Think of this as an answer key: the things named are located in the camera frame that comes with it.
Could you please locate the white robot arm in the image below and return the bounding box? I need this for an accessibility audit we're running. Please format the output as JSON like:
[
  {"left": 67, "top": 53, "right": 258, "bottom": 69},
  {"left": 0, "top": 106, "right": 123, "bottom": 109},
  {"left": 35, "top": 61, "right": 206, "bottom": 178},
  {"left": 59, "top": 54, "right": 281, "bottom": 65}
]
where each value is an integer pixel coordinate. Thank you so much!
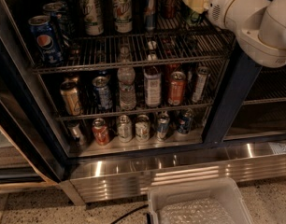
[{"left": 182, "top": 0, "right": 286, "bottom": 68}]

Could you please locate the red Coca-Cola can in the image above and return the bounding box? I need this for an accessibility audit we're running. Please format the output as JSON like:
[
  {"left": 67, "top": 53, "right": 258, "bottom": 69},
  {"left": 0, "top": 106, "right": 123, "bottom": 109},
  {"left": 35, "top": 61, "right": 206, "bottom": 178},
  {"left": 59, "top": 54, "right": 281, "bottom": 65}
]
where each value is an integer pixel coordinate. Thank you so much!
[{"left": 160, "top": 0, "right": 177, "bottom": 19}]

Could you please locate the silver blue energy drink can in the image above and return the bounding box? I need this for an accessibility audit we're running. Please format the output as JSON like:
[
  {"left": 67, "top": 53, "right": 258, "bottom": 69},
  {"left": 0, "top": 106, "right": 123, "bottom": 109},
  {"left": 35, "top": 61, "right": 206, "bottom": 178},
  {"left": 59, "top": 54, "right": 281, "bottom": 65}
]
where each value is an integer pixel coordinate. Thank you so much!
[{"left": 143, "top": 0, "right": 157, "bottom": 32}]

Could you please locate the silver slim can middle shelf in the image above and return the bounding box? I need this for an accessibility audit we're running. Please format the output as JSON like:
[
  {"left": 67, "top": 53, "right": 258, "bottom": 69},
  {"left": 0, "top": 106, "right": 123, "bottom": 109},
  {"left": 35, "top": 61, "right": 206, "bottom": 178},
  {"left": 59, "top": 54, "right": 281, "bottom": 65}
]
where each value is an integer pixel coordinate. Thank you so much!
[{"left": 192, "top": 65, "right": 209, "bottom": 103}]

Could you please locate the right white green soda can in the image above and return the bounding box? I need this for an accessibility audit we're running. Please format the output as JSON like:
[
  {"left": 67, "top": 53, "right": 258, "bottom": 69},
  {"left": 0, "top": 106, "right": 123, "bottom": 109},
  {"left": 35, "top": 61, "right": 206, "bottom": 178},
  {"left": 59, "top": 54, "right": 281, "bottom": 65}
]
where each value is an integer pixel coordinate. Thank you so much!
[{"left": 112, "top": 0, "right": 133, "bottom": 33}]

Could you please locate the white green soda can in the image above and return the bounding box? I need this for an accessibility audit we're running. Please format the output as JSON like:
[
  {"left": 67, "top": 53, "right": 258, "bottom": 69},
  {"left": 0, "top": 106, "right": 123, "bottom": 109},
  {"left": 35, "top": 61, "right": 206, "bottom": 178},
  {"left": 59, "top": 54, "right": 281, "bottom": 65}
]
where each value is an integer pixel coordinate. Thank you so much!
[
  {"left": 80, "top": 0, "right": 104, "bottom": 35},
  {"left": 112, "top": 0, "right": 133, "bottom": 33}
]

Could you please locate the orange red can middle shelf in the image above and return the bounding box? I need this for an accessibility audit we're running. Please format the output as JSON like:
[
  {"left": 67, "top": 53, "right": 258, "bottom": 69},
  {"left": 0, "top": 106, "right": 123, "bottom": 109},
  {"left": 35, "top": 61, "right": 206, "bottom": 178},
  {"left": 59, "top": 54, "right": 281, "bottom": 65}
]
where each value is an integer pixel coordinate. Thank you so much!
[{"left": 168, "top": 71, "right": 186, "bottom": 105}]

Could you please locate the left white green soda can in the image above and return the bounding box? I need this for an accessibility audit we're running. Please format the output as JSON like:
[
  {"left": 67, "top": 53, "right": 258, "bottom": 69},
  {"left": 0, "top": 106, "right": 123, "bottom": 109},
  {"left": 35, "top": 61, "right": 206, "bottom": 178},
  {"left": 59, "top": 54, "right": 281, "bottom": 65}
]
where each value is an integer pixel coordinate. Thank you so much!
[{"left": 80, "top": 0, "right": 104, "bottom": 35}]

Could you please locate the stainless steel fridge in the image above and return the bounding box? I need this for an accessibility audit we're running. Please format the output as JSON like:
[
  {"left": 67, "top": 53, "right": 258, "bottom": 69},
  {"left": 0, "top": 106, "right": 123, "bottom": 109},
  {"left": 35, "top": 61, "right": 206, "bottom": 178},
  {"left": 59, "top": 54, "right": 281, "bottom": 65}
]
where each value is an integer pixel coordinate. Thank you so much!
[{"left": 0, "top": 0, "right": 286, "bottom": 204}]

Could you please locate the blue silver can bottom shelf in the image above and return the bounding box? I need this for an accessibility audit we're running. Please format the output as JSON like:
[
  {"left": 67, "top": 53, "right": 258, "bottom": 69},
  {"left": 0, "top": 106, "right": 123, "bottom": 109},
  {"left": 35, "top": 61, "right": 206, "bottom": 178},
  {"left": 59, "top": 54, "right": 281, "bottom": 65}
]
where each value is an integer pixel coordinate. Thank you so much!
[{"left": 156, "top": 113, "right": 170, "bottom": 141}]

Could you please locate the blue Pepsi can bottom shelf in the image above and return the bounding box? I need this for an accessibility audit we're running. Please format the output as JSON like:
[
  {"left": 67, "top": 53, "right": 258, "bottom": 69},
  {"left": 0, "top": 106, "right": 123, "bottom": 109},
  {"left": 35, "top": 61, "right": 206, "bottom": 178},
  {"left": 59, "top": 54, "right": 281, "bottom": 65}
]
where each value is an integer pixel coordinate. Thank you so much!
[{"left": 177, "top": 108, "right": 193, "bottom": 134}]

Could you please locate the blue can middle shelf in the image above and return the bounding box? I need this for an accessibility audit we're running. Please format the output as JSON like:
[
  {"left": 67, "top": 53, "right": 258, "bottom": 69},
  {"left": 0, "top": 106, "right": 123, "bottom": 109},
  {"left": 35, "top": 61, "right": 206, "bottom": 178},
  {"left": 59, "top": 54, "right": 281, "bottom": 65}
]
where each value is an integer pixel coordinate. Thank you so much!
[{"left": 93, "top": 77, "right": 113, "bottom": 111}]

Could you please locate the white green can bottom shelf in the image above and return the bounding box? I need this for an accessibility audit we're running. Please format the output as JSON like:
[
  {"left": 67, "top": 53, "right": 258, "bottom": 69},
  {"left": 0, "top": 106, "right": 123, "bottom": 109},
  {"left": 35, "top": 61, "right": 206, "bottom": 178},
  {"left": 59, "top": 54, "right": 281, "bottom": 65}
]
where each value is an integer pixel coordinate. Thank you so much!
[{"left": 135, "top": 115, "right": 150, "bottom": 142}]

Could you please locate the gold can middle shelf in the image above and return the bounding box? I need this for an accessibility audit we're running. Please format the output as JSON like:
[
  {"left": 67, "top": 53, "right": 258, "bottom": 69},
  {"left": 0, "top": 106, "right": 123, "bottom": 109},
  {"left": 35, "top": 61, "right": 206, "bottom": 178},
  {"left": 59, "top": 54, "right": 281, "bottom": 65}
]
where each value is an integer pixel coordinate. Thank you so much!
[{"left": 60, "top": 81, "right": 82, "bottom": 116}]

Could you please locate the front blue Pepsi can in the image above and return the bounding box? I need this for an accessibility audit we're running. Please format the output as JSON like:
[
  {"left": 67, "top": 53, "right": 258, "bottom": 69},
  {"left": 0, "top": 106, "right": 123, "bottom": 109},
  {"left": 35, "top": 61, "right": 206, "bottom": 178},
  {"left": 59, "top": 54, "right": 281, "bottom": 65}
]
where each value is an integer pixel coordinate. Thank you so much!
[{"left": 28, "top": 15, "right": 64, "bottom": 65}]

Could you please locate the red can bottom shelf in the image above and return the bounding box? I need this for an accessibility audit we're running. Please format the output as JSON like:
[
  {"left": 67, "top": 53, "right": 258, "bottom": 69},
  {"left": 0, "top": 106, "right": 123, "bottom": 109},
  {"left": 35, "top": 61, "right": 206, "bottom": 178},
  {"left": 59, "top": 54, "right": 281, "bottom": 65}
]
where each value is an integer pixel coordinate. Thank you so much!
[{"left": 92, "top": 118, "right": 109, "bottom": 146}]

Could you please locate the dark silver can bottom left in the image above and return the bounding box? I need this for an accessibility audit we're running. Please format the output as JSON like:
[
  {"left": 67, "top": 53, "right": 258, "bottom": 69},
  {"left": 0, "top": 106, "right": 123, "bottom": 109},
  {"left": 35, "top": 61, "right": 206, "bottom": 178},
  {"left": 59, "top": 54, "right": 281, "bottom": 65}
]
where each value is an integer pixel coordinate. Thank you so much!
[{"left": 67, "top": 120, "right": 86, "bottom": 146}]

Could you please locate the open fridge glass door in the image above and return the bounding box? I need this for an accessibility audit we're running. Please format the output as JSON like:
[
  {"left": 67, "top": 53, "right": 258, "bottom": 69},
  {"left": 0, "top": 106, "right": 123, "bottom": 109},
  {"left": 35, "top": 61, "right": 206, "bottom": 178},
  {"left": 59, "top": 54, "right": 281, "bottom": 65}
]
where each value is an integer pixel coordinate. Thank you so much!
[{"left": 0, "top": 38, "right": 64, "bottom": 192}]

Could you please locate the white labelled bottle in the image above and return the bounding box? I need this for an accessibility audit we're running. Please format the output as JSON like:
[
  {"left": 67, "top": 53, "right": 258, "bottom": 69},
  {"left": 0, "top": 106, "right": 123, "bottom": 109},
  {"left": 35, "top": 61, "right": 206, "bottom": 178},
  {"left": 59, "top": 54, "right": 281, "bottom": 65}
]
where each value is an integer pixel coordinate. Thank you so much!
[{"left": 143, "top": 65, "right": 162, "bottom": 107}]

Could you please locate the clear water bottle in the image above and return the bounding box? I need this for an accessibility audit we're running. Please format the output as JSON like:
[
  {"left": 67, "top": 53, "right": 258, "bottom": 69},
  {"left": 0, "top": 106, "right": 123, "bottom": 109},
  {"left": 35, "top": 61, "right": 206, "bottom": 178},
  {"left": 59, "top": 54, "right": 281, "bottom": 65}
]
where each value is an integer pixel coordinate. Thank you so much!
[{"left": 117, "top": 45, "right": 136, "bottom": 110}]

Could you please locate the white plastic bin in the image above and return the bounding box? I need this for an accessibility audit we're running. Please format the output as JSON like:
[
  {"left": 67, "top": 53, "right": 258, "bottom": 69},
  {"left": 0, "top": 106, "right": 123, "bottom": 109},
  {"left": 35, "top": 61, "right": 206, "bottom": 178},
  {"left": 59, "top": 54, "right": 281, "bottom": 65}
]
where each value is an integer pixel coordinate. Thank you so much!
[{"left": 148, "top": 177, "right": 253, "bottom": 224}]

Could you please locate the middle wire shelf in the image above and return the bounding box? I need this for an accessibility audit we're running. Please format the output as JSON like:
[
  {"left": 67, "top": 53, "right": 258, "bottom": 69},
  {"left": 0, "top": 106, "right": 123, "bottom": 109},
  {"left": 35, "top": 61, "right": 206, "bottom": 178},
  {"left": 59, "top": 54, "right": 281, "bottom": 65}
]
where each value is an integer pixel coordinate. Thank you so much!
[{"left": 53, "top": 58, "right": 226, "bottom": 122}]

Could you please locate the wire shelf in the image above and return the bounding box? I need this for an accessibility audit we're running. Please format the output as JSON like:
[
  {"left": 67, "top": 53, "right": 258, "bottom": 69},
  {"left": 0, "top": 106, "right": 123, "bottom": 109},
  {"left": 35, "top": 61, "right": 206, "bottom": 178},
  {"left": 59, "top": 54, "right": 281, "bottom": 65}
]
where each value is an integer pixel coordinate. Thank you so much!
[
  {"left": 27, "top": 0, "right": 248, "bottom": 76},
  {"left": 53, "top": 58, "right": 226, "bottom": 122}
]

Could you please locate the top wire shelf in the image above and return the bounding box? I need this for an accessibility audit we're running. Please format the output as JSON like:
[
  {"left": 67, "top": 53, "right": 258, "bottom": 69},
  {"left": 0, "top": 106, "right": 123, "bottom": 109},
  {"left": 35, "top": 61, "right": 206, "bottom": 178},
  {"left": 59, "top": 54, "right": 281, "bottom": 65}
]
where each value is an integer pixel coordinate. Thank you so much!
[{"left": 27, "top": 0, "right": 248, "bottom": 76}]

